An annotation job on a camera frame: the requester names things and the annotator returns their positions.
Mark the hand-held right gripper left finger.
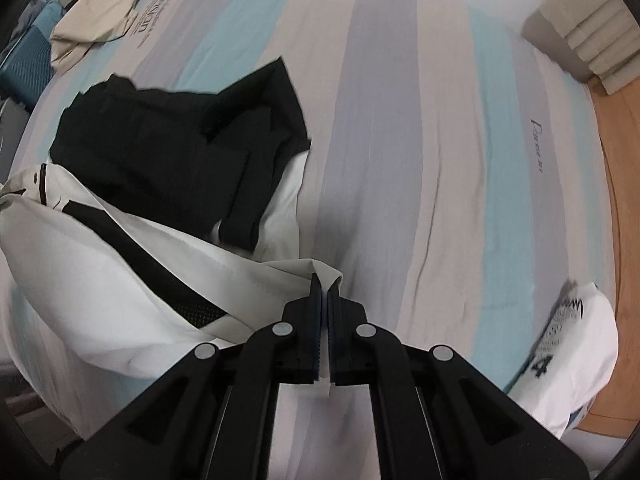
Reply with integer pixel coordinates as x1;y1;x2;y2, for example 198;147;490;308
60;272;328;480

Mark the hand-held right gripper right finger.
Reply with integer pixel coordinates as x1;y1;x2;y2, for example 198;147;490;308
327;287;588;480

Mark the white and black jacket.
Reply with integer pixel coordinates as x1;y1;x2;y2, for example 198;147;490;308
0;57;346;396

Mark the striped bed sheet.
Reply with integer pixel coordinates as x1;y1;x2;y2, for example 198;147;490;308
0;0;621;480

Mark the white printed cloth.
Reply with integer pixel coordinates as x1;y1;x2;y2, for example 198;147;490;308
505;282;620;438

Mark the wooden headboard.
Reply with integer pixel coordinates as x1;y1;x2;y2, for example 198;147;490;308
570;77;640;441

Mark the beige jacket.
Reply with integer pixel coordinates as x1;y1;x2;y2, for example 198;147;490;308
50;0;163;68

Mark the blue suitcase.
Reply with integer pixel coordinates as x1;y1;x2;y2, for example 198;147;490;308
0;22;56;111

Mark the beige curtain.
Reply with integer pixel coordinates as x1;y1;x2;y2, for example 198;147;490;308
521;0;640;96

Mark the light blue cloth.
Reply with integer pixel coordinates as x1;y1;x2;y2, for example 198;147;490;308
22;0;66;36

